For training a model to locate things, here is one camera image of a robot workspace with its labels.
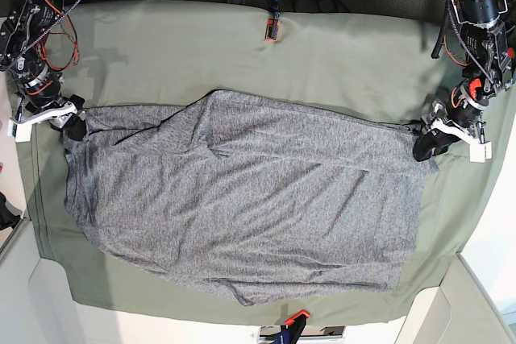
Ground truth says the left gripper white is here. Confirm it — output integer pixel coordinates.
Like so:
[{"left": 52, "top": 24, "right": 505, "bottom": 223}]
[{"left": 413, "top": 102, "right": 489, "bottom": 161}]

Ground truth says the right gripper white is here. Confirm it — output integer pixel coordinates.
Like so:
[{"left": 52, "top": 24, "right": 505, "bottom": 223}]
[{"left": 25, "top": 94, "right": 86, "bottom": 141}]

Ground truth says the grey heathered T-shirt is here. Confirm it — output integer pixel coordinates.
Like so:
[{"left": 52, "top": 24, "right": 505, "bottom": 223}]
[{"left": 63, "top": 90, "right": 438, "bottom": 306}]

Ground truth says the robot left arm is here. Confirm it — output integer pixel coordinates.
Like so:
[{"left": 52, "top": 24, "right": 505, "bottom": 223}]
[{"left": 413, "top": 0, "right": 515, "bottom": 163}]

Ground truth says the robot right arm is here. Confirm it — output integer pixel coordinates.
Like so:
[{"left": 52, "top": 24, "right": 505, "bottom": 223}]
[{"left": 1, "top": 0, "right": 86, "bottom": 143}]

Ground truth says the green table cloth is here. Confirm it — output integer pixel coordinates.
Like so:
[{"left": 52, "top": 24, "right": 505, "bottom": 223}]
[{"left": 17, "top": 0, "right": 515, "bottom": 325}]

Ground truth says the orange black clamp top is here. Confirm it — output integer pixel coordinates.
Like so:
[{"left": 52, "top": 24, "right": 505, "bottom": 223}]
[{"left": 265, "top": 0, "right": 281, "bottom": 42}]

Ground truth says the orange black clamp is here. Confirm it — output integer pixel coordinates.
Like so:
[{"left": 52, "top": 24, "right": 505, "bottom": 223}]
[
  {"left": 273, "top": 309, "right": 310, "bottom": 344},
  {"left": 265, "top": 0, "right": 281, "bottom": 42}
]

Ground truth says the orange black clamp bottom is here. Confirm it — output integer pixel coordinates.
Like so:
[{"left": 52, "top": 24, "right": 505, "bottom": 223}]
[{"left": 273, "top": 309, "right": 310, "bottom": 344}]

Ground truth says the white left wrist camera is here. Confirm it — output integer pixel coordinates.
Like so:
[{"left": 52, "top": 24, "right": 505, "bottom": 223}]
[{"left": 469, "top": 142, "right": 493, "bottom": 163}]

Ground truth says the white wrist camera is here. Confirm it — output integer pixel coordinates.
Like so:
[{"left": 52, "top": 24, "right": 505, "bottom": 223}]
[
  {"left": 7, "top": 118, "right": 33, "bottom": 143},
  {"left": 469, "top": 142, "right": 493, "bottom": 163}
]

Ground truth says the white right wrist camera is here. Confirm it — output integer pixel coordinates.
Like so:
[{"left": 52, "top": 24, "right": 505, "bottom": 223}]
[{"left": 7, "top": 118, "right": 33, "bottom": 143}]

